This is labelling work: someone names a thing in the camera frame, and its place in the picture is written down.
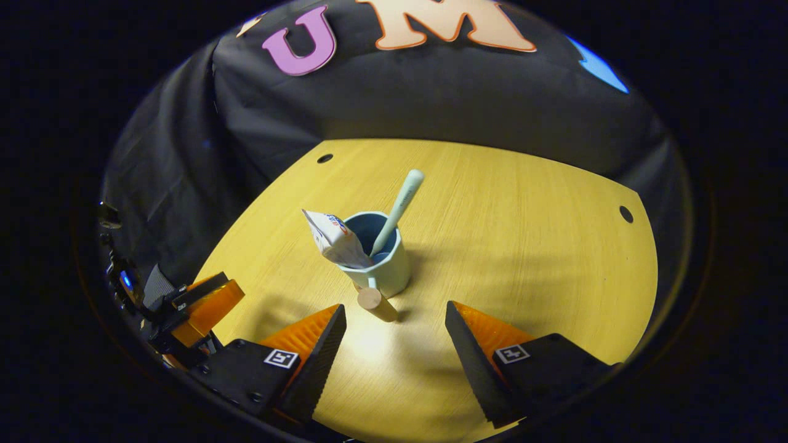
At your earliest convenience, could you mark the blue cup with wooden handle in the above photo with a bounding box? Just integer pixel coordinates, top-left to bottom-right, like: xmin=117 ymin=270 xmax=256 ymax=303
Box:
xmin=337 ymin=211 xmax=412 ymax=323

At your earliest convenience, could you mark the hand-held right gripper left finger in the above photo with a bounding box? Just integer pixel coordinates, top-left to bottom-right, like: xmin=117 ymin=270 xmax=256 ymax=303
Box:
xmin=191 ymin=303 xmax=347 ymax=425

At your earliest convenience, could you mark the white toothpaste tube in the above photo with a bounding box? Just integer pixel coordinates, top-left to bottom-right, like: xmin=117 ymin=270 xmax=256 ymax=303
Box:
xmin=301 ymin=209 xmax=374 ymax=269

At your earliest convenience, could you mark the pale green toothbrush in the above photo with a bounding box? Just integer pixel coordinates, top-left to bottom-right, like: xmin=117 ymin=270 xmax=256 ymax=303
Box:
xmin=369 ymin=169 xmax=425 ymax=257

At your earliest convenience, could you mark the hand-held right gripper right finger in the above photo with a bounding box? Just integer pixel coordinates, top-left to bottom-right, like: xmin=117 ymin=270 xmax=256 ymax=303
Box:
xmin=444 ymin=300 xmax=616 ymax=429

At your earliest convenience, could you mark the black backdrop cloth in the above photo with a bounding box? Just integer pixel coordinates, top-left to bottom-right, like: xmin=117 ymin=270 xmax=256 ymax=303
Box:
xmin=102 ymin=0 xmax=690 ymax=321

